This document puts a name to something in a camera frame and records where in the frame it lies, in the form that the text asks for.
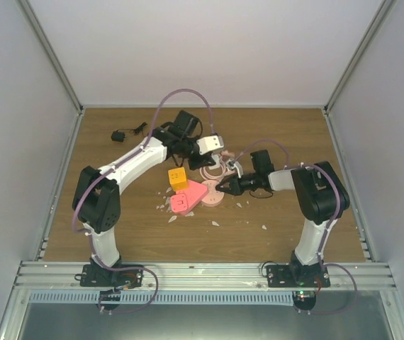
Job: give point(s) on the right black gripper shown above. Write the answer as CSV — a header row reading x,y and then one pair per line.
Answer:
x,y
233,191

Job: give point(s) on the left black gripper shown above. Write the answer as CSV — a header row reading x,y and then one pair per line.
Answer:
x,y
201,162

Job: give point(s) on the white usb charger plug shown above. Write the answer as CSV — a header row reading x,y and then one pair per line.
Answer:
x,y
217,159

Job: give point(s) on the round pink power strip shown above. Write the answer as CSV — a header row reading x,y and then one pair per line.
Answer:
x,y
211,177

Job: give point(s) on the black power adapter with cable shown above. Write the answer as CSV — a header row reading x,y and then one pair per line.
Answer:
x,y
119,135

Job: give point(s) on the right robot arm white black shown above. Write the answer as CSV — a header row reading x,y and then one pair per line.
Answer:
x,y
322,200

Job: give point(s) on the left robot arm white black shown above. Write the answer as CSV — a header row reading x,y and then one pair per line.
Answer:
x,y
96,202

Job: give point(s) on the yellow cube socket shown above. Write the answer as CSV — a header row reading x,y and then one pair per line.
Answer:
x,y
177,179

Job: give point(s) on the pink triangular power socket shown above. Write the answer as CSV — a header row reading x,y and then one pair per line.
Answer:
x,y
183,201

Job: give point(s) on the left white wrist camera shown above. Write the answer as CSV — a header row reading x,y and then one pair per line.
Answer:
x,y
209,144

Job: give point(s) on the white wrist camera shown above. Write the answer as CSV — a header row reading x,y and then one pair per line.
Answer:
x,y
209,144
235,168

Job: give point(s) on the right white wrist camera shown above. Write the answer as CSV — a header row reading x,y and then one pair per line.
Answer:
x,y
235,168

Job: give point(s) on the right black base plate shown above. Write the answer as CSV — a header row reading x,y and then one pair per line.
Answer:
x,y
293,276

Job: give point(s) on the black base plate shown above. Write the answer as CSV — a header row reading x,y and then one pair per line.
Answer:
x,y
93,275
293,276

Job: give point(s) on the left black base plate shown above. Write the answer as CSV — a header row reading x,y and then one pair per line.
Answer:
x,y
93,275

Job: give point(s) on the aluminium front rail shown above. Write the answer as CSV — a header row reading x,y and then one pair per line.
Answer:
x,y
369,276

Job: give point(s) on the slotted grey cable duct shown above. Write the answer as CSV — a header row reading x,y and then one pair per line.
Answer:
x,y
164,297

